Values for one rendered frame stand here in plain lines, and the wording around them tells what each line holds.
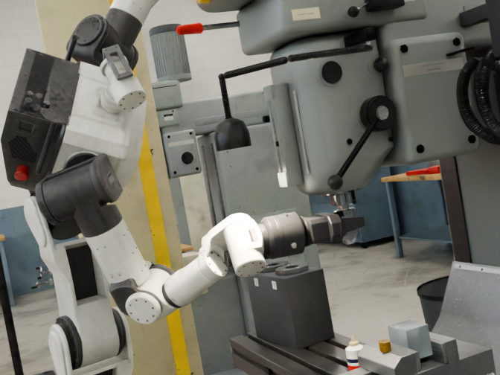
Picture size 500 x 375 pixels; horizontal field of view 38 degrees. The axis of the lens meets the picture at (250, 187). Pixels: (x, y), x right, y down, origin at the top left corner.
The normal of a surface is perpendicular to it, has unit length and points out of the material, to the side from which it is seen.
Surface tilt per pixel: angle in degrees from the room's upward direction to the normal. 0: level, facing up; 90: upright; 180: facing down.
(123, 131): 58
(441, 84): 90
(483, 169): 90
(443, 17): 90
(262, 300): 90
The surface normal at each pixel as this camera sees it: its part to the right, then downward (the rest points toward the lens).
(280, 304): -0.87, 0.18
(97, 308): 0.59, 0.01
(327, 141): -0.11, 0.07
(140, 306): -0.21, 0.44
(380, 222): 0.37, -0.01
